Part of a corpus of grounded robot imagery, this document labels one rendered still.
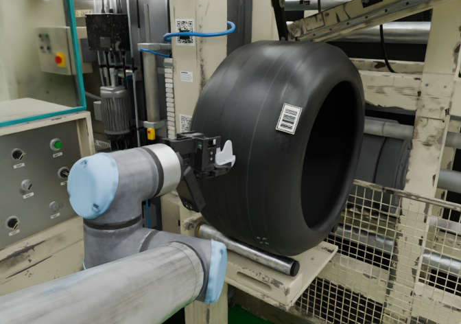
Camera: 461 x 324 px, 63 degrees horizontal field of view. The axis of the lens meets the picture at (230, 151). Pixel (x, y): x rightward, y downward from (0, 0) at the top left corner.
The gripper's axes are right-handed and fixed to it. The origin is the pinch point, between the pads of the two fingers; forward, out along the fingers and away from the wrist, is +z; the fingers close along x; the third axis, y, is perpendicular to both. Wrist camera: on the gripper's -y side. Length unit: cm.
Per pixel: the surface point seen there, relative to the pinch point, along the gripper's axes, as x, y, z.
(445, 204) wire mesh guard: -38, -17, 65
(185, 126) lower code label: 34.5, 0.0, 22.4
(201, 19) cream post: 27.1, 32.6, 18.9
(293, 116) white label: -11.4, 11.2, 6.4
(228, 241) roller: 11.8, -31.0, 18.8
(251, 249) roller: 3.5, -30.7, 19.1
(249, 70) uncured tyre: 3.6, 19.9, 10.3
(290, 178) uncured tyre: -12.3, -2.5, 6.5
